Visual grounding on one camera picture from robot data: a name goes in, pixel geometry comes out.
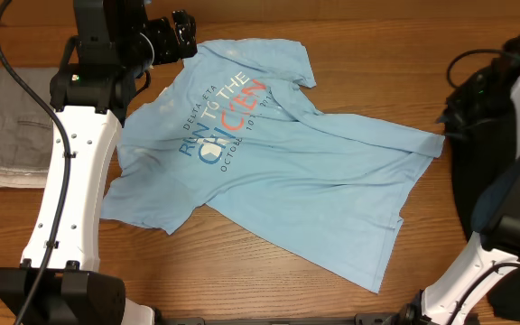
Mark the folded grey trousers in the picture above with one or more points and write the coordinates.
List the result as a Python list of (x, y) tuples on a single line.
[(25, 129)]

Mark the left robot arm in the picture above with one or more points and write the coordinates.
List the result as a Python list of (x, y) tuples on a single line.
[(57, 280)]

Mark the black polo shirt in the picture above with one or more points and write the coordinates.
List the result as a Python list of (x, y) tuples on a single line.
[(485, 173)]

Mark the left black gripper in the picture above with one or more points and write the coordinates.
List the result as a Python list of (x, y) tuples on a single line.
[(170, 51)]

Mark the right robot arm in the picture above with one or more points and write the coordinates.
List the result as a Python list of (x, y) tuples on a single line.
[(471, 277)]

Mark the folded beige cloth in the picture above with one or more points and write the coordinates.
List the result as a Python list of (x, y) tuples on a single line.
[(23, 178)]

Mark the light blue printed t-shirt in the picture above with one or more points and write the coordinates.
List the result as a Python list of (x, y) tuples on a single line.
[(235, 132)]

